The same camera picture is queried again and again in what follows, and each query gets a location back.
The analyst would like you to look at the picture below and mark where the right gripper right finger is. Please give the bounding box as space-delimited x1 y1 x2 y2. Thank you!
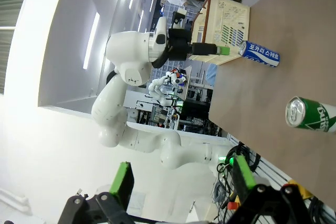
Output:
227 155 320 224

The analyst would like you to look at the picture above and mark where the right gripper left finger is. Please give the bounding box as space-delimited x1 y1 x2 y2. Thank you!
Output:
59 161 138 224

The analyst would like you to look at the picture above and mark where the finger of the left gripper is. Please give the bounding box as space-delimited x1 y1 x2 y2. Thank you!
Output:
191 42 231 56

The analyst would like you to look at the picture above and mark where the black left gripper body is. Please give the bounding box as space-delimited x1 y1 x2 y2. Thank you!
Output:
167 28 194 61

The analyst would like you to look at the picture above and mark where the blue Pocari Sweat can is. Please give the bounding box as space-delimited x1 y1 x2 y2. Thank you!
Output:
237 40 281 68

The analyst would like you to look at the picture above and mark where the green drink can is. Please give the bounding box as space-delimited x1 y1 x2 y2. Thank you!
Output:
285 95 336 134

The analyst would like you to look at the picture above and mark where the red emergency stop button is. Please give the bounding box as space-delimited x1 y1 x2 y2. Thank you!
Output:
226 195 241 210

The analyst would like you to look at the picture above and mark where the small white background robot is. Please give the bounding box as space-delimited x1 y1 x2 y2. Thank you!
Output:
148 68 188 107

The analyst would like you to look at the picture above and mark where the black cable bundle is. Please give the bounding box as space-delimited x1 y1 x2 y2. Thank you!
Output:
214 142 262 209

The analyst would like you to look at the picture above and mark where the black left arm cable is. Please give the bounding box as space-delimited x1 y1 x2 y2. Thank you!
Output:
151 45 172 69

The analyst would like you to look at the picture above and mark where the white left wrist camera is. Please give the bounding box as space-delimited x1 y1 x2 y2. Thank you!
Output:
172 8 188 29

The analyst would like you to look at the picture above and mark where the cream basket with brown handles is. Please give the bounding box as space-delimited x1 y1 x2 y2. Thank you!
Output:
191 0 250 66

